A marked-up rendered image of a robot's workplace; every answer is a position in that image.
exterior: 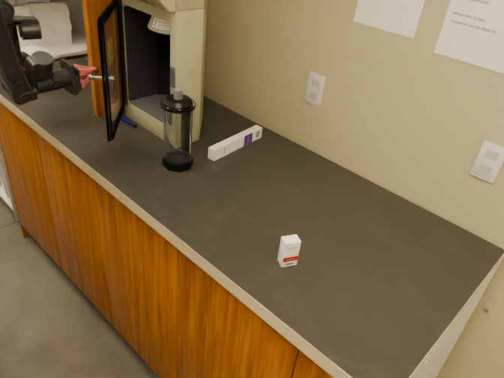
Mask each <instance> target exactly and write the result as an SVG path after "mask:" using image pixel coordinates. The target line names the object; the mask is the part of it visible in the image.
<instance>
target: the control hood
mask: <svg viewBox="0 0 504 378"><path fill-rule="evenodd" d="M139 1H141V0H139ZM146 1H147V2H148V3H146V2H145V3H146V4H149V5H152V6H155V7H156V8H160V9H162V10H165V11H168V12H175V11H176V0H146ZM141 2H144V1H141Z"/></svg>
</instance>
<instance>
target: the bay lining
mask: <svg viewBox="0 0 504 378"><path fill-rule="evenodd" d="M151 16H152V15H150V14H147V13H144V12H142V11H140V10H137V9H135V8H132V7H129V6H124V35H125V48H126V61H127V87H128V98H129V101H133V100H136V99H140V98H145V97H148V96H152V95H156V94H160V95H170V35H169V34H161V33H157V32H154V31H152V30H150V29H149V28H148V27H147V25H148V24H149V20H150V19H151Z"/></svg>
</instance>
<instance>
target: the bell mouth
mask: <svg viewBox="0 0 504 378"><path fill-rule="evenodd" d="M147 27H148V28H149V29H150V30H152V31H153V32H157V33H161V34H165V35H170V25H169V23H168V22H167V21H164V20H162V19H159V18H157V17H155V16H151V19H150V20H149V22H148V25H147Z"/></svg>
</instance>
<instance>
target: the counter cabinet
mask: <svg viewBox="0 0 504 378"><path fill-rule="evenodd" d="M0 143H1V149H2V152H3V155H4V161H5V164H6V167H7V174H8V177H9V180H10V186H11V189H12V192H13V198H14V202H15V205H16V210H17V214H18V217H19V223H20V226H21V230H22V235H23V238H24V239H26V238H28V237H30V236H32V237H33V238H34V239H35V240H36V242H37V243H38V244H39V245H40V246H41V247H42V248H43V249H44V250H45V251H46V252H47V253H48V254H49V256H50V257H51V258H52V259H53V260H54V261H55V262H56V264H57V265H58V266H59V267H60V268H61V269H62V270H63V272H64V273H65V274H66V275H67V276H68V277H69V278H70V279H71V280H72V281H73V282H74V283H75V284H76V286H77V287H78V288H79V289H80V290H81V291H82V292H83V294H84V295H85V296H86V297H87V298H88V299H89V300H90V302H91V303H92V304H93V305H94V306H95V307H96V308H97V309H98V310H99V311H100V312H101V313H102V314H103V316H104V317H105V318H106V319H107V320H108V321H109V322H110V324H111V325H112V326H113V327H114V328H115V329H116V330H117V332H118V333H119V334H120V335H121V336H122V337H123V338H124V339H125V340H126V341H127V342H128V343H129V344H130V345H131V347H132V348H133V349H134V350H135V351H136V352H137V353H138V355H139V356H140V357H141V358H142V359H143V360H144V361H145V363H146V364H147V365H148V366H149V367H150V368H151V369H152V370H153V371H154V372H155V373H156V374H157V375H158V377H159V378H333V377H332V376H330V375H329V374H328V373H327V372H325V371H324V370H323V369H322V368H321V367H320V366H319V365H318V364H316V363H315V362H314V361H312V360H311V359H310V358H308V357H307V356H306V355H305V354H304V353H303V352H302V351H301V350H299V349H298V348H297V347H296V346H294V345H293V344H292V343H290V342H289V341H288V340H287V339H286V338H285V337H284V336H282V335H281V334H280V333H279V332H277V331H276V330H275V329H273V328H272V327H271V326H270V325H269V324H268V323H267V322H265V321H264V320H263V319H262V318H260V317H259V316H258V315H257V314H255V313H254V312H253V311H252V310H251V309H250V308H249V307H247V306H246V305H245V304H243V303H242V302H241V301H240V300H238V299H237V298H236V297H235V296H234V295H233V294H232V293H230V292H229V291H228V290H227V289H225V288H224V287H223V286H221V285H220V284H219V283H218V282H217V281H216V280H215V279H214V278H212V277H211V276H210V275H208V274H207V273H206V272H205V271H203V270H202V269H201V268H200V267H199V266H198V265H197V264H195V263H194V262H193V261H191V260H190V259H189V258H188V257H186V256H185V255H184V254H183V253H182V252H181V251H180V250H178V249H177V248H176V247H175V246H173V245H172V244H171V243H169V242H168V241H167V240H166V239H165V238H164V237H163V236H162V235H160V234H159V233H158V232H156V231H155V230H154V229H153V228H151V227H150V226H149V225H148V224H147V223H146V222H145V221H143V220H142V219H141V218H140V217H138V216H137V215H136V214H134V213H133V212H132V211H131V210H130V209H129V208H128V207H126V206H125V205H124V204H123V203H121V202H120V201H119V200H118V199H116V198H115V197H114V196H113V195H112V194H111V193H110V192H108V191H107V190H106V189H104V188H103V187H102V186H101V185H99V184H98V183H97V182H96V181H95V180H94V179H93V178H91V177H90V176H89V175H88V174H86V173H85V172H84V171H82V170H81V169H80V168H79V167H78V166H77V165H76V164H75V163H73V162H72V161H71V160H69V159H68V158H67V157H66V156H64V155H63V154H62V153H61V152H60V151H59V150H58V149H56V148H55V147H54V146H53V145H51V144H50V143H49V142H47V141H46V140H45V139H44V138H43V137H42V136H41V135H39V134H38V133H37V132H36V131H34V130H33V129H32V128H31V127H29V126H28V125H27V124H26V123H25V122H24V121H23V120H21V119H20V118H19V117H18V116H16V115H15V114H14V113H12V112H11V111H10V110H9V109H8V108H7V107H6V106H4V105H3V104H2V103H1V102H0ZM500 263H501V262H500ZM500 263H499V264H500ZM498 266H499V265H498ZM498 266H497V267H496V268H495V269H494V271H493V272H492V274H491V275H490V277H489V278H488V279H487V280H486V281H485V283H484V284H483V286H482V287H481V289H480V290H479V291H478V292H477V293H476V295H475V296H474V298H473V299H472V301H471V302H470V303H469V304H468V305H467V307H466V308H465V310H464V311H463V313H462V314H461V315H460V316H459V317H458V319H457V320H456V322H455V323H454V325H453V326H452V327H451V328H450V329H449V331H448V332H447V334H446V335H445V337H444V338H443V339H442V340H441V341H440V343H439V344H438V346H437V347H436V349H435V350H434V351H433V352H432V353H431V355H430V356H429V357H428V359H427V360H426V362H425V363H424V364H423V365H422V366H421V368H420V369H419V371H418V372H417V374H416V375H415V376H414V377H413V378H437V375H438V374H439V372H440V370H441V368H442V367H443V365H444V363H445V362H446V359H447V358H448V356H449V354H450V352H451V351H452V349H453V347H454V345H455V343H456V342H457V340H458V338H459V336H460V335H461V332H462V331H463V330H464V327H465V325H466V324H467V322H468V320H469V318H470V317H471V315H472V313H473V311H474V310H475V308H476V305H477V304H478V303H479V300H480V298H481V297H482V295H483V293H484V291H485V290H486V288H487V286H488V284H489V283H490V281H491V278H492V277H493V276H494V273H495V271H496V270H497V268H498Z"/></svg>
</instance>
